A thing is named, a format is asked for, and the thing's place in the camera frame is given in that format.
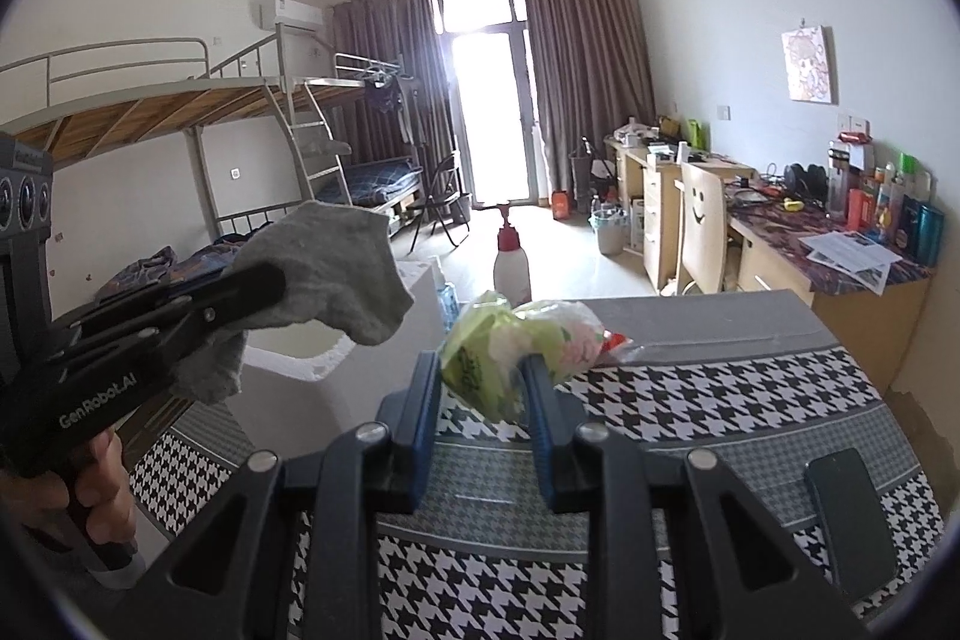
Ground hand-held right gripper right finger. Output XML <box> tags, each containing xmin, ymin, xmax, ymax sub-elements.
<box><xmin>521</xmin><ymin>355</ymin><xmax>871</xmax><ymax>640</ymax></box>

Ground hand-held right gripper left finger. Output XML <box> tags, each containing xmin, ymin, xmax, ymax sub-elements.
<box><xmin>120</xmin><ymin>351</ymin><xmax>443</xmax><ymax>640</ymax></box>

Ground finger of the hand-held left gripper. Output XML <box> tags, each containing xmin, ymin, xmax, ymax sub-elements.
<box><xmin>81</xmin><ymin>302</ymin><xmax>284</xmax><ymax>357</ymax></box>
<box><xmin>47</xmin><ymin>263</ymin><xmax>289</xmax><ymax>342</ymax></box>

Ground white foam box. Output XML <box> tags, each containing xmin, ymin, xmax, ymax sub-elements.
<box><xmin>225</xmin><ymin>256</ymin><xmax>455</xmax><ymax>461</ymax></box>

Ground grey sock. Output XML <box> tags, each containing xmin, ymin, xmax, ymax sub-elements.
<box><xmin>169</xmin><ymin>201</ymin><xmax>415</xmax><ymax>405</ymax></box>

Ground yellow-green plastic bag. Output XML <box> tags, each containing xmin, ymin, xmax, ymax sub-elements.
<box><xmin>439</xmin><ymin>290</ymin><xmax>541</xmax><ymax>423</ymax></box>

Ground person's left hand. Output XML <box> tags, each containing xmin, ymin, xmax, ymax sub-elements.
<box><xmin>0</xmin><ymin>426</ymin><xmax>141</xmax><ymax>558</ymax></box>

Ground patterned blue quilt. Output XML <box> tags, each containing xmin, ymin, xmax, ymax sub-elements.
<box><xmin>94</xmin><ymin>235</ymin><xmax>248</xmax><ymax>304</ymax></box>

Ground red snack wrapper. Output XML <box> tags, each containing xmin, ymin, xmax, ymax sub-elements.
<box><xmin>600</xmin><ymin>331</ymin><xmax>653</xmax><ymax>362</ymax></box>

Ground blue liquid bottle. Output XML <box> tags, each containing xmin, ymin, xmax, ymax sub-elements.
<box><xmin>435</xmin><ymin>281</ymin><xmax>460</xmax><ymax>332</ymax></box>

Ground small metal bunk bed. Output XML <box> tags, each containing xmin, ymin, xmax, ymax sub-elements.
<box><xmin>289</xmin><ymin>51</ymin><xmax>425</xmax><ymax>221</ymax></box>

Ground houndstooth tablecloth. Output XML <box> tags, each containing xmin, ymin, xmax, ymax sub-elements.
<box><xmin>127</xmin><ymin>290</ymin><xmax>947</xmax><ymax>640</ymax></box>

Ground white lotion pump bottle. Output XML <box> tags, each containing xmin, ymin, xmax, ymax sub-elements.
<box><xmin>493</xmin><ymin>200</ymin><xmax>533</xmax><ymax>305</ymax></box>

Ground large metal bunk bed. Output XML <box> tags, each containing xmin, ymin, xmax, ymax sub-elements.
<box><xmin>0</xmin><ymin>36</ymin><xmax>353</xmax><ymax>281</ymax></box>

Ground pale plastic bucket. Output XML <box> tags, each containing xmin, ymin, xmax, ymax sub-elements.
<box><xmin>589</xmin><ymin>209</ymin><xmax>629</xmax><ymax>256</ymax></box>

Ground black folding chair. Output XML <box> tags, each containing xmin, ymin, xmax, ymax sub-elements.
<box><xmin>409</xmin><ymin>152</ymin><xmax>470</xmax><ymax>255</ymax></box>

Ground hanging dark clothes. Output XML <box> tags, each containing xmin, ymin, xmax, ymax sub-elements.
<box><xmin>360</xmin><ymin>70</ymin><xmax>413</xmax><ymax>142</ymax></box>

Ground plain wooden desk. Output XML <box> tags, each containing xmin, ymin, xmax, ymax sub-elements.
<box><xmin>606</xmin><ymin>134</ymin><xmax>755</xmax><ymax>292</ymax></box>

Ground wooden chair with smiley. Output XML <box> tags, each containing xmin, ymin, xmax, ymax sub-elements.
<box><xmin>675</xmin><ymin>160</ymin><xmax>732</xmax><ymax>296</ymax></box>

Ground white air conditioner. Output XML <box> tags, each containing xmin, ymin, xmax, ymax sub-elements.
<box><xmin>257</xmin><ymin>0</ymin><xmax>325</xmax><ymax>30</ymax></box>

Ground narrow brown curtain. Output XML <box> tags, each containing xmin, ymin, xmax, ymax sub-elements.
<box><xmin>331</xmin><ymin>0</ymin><xmax>458</xmax><ymax>199</ymax></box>

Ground glass balcony door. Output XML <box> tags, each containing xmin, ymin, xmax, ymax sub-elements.
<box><xmin>427</xmin><ymin>0</ymin><xmax>541</xmax><ymax>206</ymax></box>

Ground black smartphone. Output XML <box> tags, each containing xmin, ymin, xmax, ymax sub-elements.
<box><xmin>805</xmin><ymin>447</ymin><xmax>899</xmax><ymax>603</ymax></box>

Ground wooden desk with patterned top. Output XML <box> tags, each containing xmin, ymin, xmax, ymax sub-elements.
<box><xmin>724</xmin><ymin>175</ymin><xmax>931</xmax><ymax>390</ymax></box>

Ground printed papers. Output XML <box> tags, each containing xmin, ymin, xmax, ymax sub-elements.
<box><xmin>799</xmin><ymin>227</ymin><xmax>905</xmax><ymax>295</ymax></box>

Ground black headphones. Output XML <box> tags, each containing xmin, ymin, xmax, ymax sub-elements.
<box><xmin>784</xmin><ymin>162</ymin><xmax>827</xmax><ymax>199</ymax></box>

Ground wide brown curtain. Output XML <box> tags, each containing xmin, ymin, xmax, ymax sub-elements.
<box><xmin>519</xmin><ymin>0</ymin><xmax>657</xmax><ymax>202</ymax></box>

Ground cluster of toiletry bottles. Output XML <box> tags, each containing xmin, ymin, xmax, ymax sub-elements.
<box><xmin>825</xmin><ymin>141</ymin><xmax>946</xmax><ymax>266</ymax></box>

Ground wall poster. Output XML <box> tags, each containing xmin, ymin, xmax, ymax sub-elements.
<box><xmin>780</xmin><ymin>25</ymin><xmax>835</xmax><ymax>105</ymax></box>

